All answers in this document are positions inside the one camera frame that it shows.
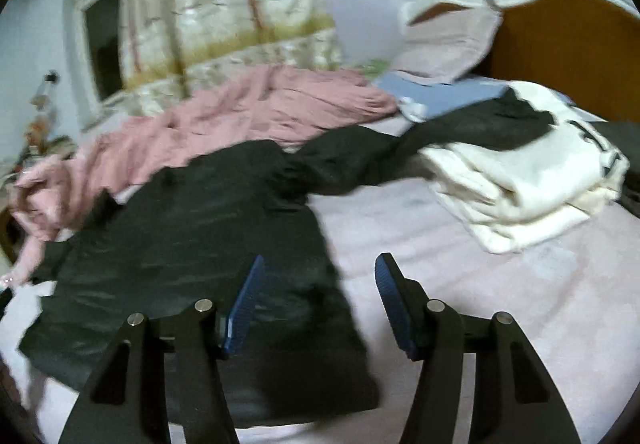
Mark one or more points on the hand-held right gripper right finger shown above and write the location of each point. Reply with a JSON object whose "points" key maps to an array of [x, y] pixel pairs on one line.
{"points": [[395, 306]]}

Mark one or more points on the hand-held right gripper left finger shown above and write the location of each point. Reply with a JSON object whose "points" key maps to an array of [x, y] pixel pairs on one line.
{"points": [[244, 306]]}

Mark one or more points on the black puffer jacket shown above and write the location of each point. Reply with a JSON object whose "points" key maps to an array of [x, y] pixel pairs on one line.
{"points": [[200, 234]]}

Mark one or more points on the bed with pale pink sheet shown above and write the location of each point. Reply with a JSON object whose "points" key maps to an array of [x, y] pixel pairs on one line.
{"points": [[500, 294]]}

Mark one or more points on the folded white garment stack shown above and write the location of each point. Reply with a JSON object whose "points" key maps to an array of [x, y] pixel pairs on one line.
{"points": [[525, 174]]}

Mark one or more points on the pink quilt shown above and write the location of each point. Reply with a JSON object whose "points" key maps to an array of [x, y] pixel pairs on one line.
{"points": [[280, 104]]}

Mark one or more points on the blue pillow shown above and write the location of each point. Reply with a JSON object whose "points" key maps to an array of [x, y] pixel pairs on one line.
{"points": [[440, 94]]}

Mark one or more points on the pale pink pillow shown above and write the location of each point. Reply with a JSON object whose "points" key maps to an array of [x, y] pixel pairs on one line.
{"points": [[450, 49]]}

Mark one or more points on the dark cloth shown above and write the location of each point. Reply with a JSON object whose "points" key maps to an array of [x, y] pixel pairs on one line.
{"points": [[626, 164]]}

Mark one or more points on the flower ornament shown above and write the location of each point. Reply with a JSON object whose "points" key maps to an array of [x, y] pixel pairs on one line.
{"points": [[42, 124]]}

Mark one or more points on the translucent pale lavender cover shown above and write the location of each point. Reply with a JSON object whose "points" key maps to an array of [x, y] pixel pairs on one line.
{"points": [[357, 9]]}

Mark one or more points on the tree print curtain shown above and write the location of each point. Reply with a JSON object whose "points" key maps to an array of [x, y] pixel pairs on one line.
{"points": [[215, 4]]}

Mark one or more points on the white and wooden headboard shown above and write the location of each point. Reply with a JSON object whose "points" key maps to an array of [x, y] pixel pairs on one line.
{"points": [[555, 29]]}

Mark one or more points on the white frame window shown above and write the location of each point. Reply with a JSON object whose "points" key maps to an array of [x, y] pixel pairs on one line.
{"points": [[97, 24]]}

